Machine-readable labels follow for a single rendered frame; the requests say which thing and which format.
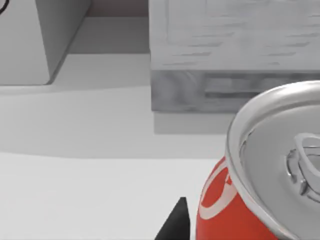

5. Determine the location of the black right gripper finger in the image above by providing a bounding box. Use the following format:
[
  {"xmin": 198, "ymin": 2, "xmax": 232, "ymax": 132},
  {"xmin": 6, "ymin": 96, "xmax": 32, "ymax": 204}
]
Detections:
[{"xmin": 154, "ymin": 196, "xmax": 191, "ymax": 240}]

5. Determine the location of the red and white can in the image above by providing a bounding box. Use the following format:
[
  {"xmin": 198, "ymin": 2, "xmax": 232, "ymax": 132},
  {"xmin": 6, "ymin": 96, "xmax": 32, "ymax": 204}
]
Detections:
[{"xmin": 196, "ymin": 80, "xmax": 320, "ymax": 240}]

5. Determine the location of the pale microwave oven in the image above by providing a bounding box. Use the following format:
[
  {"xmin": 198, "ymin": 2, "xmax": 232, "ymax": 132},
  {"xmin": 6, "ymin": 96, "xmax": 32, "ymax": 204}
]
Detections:
[{"xmin": 0, "ymin": 0, "xmax": 91, "ymax": 86}]

